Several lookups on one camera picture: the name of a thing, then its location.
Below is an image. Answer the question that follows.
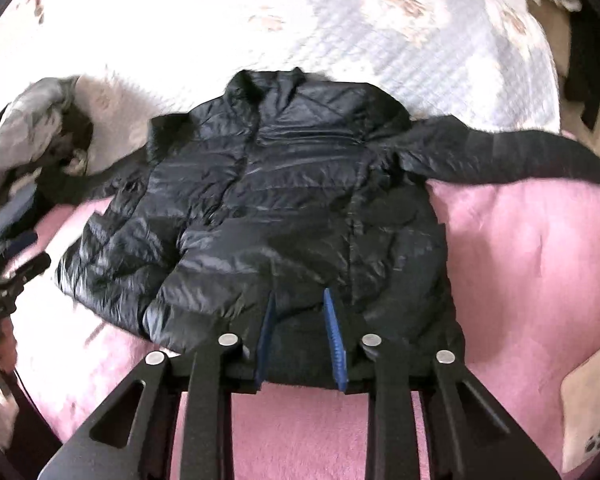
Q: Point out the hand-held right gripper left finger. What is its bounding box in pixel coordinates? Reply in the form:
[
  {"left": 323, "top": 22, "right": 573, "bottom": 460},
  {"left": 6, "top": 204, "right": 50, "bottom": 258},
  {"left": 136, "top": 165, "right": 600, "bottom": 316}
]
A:
[{"left": 45, "top": 291, "right": 280, "bottom": 480}]

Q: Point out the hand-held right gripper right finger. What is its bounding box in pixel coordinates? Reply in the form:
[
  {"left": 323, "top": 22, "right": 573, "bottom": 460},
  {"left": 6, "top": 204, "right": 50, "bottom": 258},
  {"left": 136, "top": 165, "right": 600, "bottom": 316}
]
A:
[{"left": 323, "top": 288, "right": 562, "bottom": 480}]

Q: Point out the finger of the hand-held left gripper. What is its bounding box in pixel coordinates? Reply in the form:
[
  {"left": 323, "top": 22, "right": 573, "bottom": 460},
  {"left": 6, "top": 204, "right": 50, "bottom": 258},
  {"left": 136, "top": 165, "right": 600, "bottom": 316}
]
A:
[{"left": 0, "top": 252, "right": 52, "bottom": 287}]

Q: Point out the black puffer jacket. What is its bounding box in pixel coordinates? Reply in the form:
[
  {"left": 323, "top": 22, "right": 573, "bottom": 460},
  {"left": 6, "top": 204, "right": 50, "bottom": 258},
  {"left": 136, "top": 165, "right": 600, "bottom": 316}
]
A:
[{"left": 30, "top": 67, "right": 600, "bottom": 391}]

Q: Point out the pile of grey clothes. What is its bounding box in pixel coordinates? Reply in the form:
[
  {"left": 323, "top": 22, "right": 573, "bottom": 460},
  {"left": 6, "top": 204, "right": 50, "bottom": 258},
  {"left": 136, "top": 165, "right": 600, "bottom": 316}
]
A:
[{"left": 0, "top": 75, "right": 96, "bottom": 271}]

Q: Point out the pink fleece blanket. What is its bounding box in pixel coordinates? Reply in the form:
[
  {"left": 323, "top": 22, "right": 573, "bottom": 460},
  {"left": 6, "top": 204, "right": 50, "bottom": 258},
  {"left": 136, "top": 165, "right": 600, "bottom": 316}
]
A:
[{"left": 10, "top": 177, "right": 600, "bottom": 480}]

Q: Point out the phone in beige case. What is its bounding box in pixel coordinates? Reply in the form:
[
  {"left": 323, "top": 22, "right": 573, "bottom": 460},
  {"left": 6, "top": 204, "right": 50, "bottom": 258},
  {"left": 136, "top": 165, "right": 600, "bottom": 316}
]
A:
[{"left": 559, "top": 347, "right": 600, "bottom": 472}]

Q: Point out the paw print quilted bedspread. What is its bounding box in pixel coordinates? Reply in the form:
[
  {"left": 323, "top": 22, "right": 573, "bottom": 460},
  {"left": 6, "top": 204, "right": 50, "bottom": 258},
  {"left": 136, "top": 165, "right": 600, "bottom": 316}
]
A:
[{"left": 0, "top": 0, "right": 563, "bottom": 196}]

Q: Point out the hanging black garment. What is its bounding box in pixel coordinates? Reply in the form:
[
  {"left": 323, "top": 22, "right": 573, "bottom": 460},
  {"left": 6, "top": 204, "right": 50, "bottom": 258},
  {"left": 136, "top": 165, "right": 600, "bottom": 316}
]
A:
[{"left": 555, "top": 0, "right": 600, "bottom": 128}]

